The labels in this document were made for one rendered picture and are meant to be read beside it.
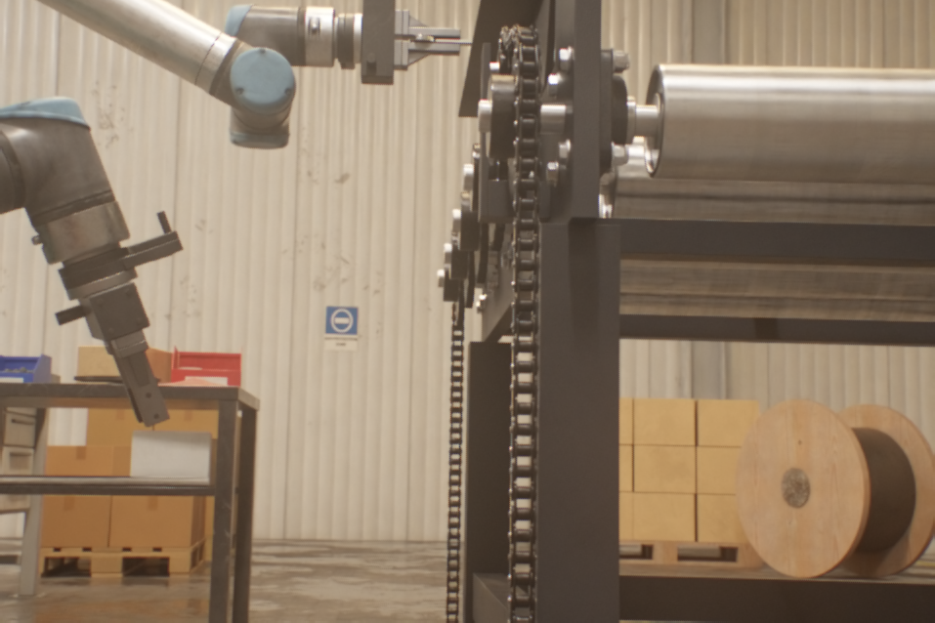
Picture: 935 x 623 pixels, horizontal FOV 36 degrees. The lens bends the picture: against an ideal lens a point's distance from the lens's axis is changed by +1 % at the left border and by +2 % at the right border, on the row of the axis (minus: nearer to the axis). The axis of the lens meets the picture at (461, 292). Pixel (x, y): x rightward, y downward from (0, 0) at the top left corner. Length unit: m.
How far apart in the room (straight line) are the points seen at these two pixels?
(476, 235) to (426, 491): 10.05
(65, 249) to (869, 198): 0.91
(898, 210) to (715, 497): 7.68
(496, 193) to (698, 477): 7.91
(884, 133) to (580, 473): 0.44
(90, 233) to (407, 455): 10.50
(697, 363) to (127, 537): 5.99
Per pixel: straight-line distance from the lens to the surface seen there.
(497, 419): 2.56
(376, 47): 2.24
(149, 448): 4.31
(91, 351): 4.65
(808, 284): 2.36
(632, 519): 9.35
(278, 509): 12.03
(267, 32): 2.24
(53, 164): 1.55
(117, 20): 2.11
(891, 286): 2.40
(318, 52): 2.24
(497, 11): 2.09
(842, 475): 8.32
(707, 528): 9.40
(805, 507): 8.52
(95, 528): 7.50
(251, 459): 4.83
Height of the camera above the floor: 0.50
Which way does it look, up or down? 7 degrees up
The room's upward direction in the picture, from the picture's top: 1 degrees clockwise
